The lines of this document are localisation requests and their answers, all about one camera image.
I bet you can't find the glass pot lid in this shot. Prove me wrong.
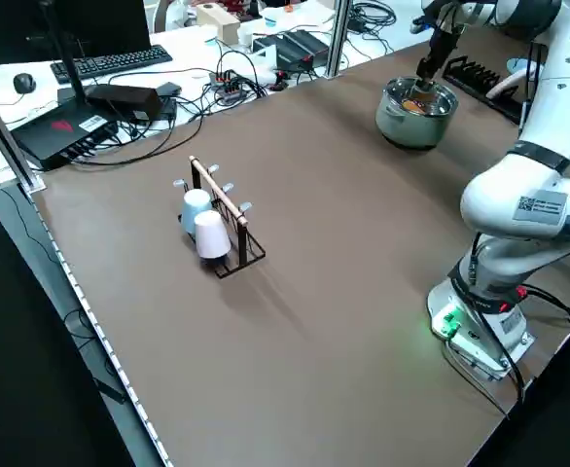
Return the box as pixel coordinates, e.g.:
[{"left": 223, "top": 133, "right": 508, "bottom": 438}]
[{"left": 384, "top": 75, "right": 460, "bottom": 120}]

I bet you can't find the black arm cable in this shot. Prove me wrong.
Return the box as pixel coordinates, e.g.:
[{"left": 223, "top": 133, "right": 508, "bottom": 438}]
[{"left": 440, "top": 233, "right": 570, "bottom": 422}]

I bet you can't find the black wire cup rack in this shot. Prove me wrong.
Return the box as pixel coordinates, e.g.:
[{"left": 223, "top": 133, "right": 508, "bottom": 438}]
[{"left": 171, "top": 154, "right": 267, "bottom": 282}]

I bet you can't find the black ribbed device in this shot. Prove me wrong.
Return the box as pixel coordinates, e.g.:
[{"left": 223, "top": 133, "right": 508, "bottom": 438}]
[{"left": 252, "top": 28, "right": 331, "bottom": 71}]

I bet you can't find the black keyboard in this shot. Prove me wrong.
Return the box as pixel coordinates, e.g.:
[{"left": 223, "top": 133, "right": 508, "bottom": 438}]
[{"left": 50, "top": 45, "right": 174, "bottom": 83}]

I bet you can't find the aluminium frame rail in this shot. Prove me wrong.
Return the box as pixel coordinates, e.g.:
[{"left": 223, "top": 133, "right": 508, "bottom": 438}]
[{"left": 0, "top": 75, "right": 47, "bottom": 195}]

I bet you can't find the white plate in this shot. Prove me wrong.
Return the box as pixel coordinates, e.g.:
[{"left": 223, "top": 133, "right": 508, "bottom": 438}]
[{"left": 482, "top": 72, "right": 530, "bottom": 102}]

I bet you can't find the black rectangular box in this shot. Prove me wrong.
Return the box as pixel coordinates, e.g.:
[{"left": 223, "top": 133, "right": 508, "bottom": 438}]
[{"left": 86, "top": 85, "right": 163, "bottom": 121}]

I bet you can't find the aluminium frame post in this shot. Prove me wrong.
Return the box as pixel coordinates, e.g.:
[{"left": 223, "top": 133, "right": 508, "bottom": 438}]
[{"left": 327, "top": 0, "right": 353, "bottom": 80}]

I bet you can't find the grey usb hub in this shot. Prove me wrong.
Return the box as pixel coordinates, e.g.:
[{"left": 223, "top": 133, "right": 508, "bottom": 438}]
[{"left": 208, "top": 69, "right": 250, "bottom": 104}]

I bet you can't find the white cup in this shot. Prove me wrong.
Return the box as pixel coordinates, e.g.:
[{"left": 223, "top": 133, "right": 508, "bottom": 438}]
[{"left": 193, "top": 209, "right": 232, "bottom": 261}]

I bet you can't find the black desk cable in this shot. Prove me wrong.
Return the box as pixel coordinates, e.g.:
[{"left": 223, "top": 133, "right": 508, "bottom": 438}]
[{"left": 73, "top": 72, "right": 206, "bottom": 169}]

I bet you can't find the black computer mouse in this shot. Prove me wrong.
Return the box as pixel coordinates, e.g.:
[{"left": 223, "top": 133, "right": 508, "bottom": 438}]
[{"left": 13, "top": 72, "right": 37, "bottom": 95}]

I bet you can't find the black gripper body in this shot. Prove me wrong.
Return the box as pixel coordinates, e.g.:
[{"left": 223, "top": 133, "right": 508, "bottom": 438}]
[{"left": 428, "top": 18, "right": 463, "bottom": 67}]

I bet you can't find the stainless steel pot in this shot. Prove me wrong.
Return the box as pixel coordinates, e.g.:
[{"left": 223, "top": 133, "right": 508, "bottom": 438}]
[{"left": 374, "top": 75, "right": 460, "bottom": 153}]

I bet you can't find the light blue cup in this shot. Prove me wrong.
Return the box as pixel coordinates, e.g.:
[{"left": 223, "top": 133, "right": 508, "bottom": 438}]
[{"left": 179, "top": 189, "right": 214, "bottom": 235}]

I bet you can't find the black monitor stand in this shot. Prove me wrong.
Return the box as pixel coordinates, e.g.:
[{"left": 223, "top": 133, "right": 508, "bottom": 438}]
[{"left": 41, "top": 0, "right": 91, "bottom": 106}]

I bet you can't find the black dish rack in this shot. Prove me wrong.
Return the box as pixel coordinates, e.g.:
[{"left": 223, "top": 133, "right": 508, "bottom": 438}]
[{"left": 442, "top": 54, "right": 527, "bottom": 126}]

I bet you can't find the black computer monitor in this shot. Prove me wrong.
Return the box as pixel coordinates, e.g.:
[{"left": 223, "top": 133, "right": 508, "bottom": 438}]
[{"left": 0, "top": 0, "right": 151, "bottom": 67}]

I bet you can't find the wooden box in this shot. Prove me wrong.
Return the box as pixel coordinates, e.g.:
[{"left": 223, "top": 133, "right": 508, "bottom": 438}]
[{"left": 196, "top": 3, "right": 242, "bottom": 44}]

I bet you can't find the black computer with red logo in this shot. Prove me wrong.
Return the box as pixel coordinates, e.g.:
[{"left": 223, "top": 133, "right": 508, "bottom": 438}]
[{"left": 10, "top": 99, "right": 121, "bottom": 172}]

